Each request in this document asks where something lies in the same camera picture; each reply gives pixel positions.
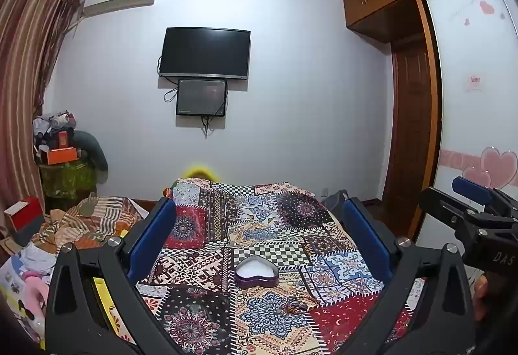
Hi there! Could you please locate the purple heart-shaped tin box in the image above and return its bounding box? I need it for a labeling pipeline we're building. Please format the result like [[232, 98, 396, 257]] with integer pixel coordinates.
[[235, 257, 279, 290]]

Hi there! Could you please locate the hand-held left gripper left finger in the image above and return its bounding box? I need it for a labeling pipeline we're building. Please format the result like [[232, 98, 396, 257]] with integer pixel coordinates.
[[45, 197, 179, 355]]

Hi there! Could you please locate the striped brown curtain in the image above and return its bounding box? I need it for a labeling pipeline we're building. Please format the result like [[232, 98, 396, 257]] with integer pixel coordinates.
[[0, 0, 87, 244]]

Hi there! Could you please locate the patchwork patterned blanket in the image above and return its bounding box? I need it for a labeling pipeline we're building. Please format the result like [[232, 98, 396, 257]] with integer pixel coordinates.
[[135, 177, 425, 355]]

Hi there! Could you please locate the black television cable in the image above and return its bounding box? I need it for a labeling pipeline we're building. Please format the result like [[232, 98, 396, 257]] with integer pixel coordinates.
[[157, 55, 179, 104]]

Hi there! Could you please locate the grey bag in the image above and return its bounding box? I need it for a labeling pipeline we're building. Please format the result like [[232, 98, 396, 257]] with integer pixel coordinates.
[[321, 190, 349, 215]]

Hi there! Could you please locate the brown braided bracelet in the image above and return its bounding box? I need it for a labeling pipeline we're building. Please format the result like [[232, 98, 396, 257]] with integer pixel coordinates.
[[283, 295, 320, 315]]

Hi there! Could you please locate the black wall television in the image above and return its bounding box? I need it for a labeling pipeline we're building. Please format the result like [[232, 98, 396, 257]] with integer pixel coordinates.
[[159, 27, 252, 80]]

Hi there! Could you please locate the pile of clutter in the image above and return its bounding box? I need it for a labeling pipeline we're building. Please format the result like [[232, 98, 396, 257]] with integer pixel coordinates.
[[32, 110, 77, 153]]

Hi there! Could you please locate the green cloth covered stand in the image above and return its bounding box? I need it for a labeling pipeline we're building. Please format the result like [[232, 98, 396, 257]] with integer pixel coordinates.
[[39, 161, 100, 212]]

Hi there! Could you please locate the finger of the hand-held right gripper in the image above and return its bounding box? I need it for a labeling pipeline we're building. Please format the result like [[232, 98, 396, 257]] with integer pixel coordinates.
[[419, 187, 490, 232], [452, 176, 518, 218]]

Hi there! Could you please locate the dark green cloth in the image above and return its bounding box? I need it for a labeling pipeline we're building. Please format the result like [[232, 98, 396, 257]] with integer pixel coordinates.
[[75, 130, 109, 171]]

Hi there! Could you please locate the person's right hand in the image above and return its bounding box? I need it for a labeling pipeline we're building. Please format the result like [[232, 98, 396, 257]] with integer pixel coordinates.
[[473, 273, 493, 322]]

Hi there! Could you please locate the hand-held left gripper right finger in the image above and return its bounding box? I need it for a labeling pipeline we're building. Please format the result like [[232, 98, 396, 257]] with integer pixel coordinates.
[[342, 197, 474, 355]]

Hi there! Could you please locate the printed white bag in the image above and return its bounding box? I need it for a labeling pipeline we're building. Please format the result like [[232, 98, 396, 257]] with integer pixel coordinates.
[[0, 247, 51, 343]]

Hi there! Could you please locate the red and white box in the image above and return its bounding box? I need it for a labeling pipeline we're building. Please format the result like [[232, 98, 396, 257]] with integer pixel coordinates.
[[4, 196, 44, 236]]

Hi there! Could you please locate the striped orange blanket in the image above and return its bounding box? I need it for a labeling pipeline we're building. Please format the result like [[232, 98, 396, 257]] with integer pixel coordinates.
[[30, 196, 147, 255]]

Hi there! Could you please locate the small black monitor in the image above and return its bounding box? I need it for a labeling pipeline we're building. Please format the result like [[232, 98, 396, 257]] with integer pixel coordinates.
[[175, 78, 228, 117]]

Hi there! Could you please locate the orange box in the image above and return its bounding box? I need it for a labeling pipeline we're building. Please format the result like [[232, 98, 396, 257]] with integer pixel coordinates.
[[46, 148, 79, 165]]

